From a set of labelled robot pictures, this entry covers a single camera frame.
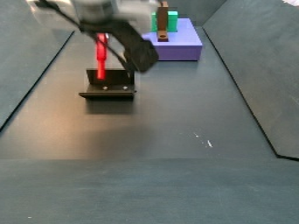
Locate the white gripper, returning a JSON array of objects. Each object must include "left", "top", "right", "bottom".
[{"left": 25, "top": 0, "right": 157, "bottom": 34}]

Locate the red peg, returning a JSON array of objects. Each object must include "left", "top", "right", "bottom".
[{"left": 96, "top": 33, "right": 108, "bottom": 80}]

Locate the purple board base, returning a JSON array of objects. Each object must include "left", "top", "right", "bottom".
[{"left": 142, "top": 18, "right": 203, "bottom": 61}]

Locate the green U-shaped block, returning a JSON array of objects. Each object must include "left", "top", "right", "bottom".
[{"left": 151, "top": 10, "right": 179, "bottom": 32}]

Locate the brown L-shaped block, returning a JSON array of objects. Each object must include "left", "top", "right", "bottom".
[{"left": 156, "top": 1, "right": 168, "bottom": 42}]

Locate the black angled holder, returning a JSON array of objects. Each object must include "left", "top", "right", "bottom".
[{"left": 78, "top": 69, "right": 136, "bottom": 99}]

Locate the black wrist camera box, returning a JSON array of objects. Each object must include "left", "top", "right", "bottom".
[{"left": 78, "top": 19, "right": 159, "bottom": 74}]

